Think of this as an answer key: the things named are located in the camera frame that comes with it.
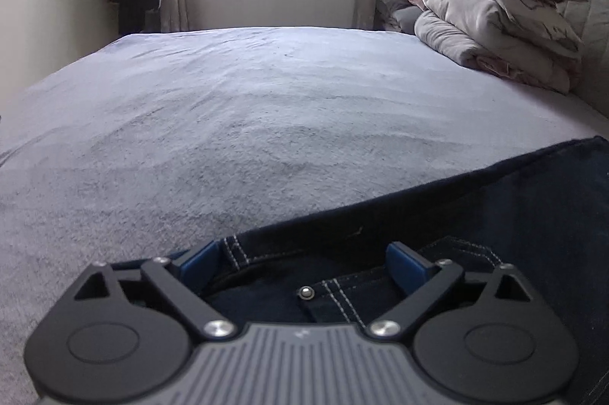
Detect grey quilted headboard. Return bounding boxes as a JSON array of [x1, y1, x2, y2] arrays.
[[560, 0, 608, 116]]

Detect dark blue jeans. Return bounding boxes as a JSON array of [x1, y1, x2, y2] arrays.
[[104, 137, 608, 404]]

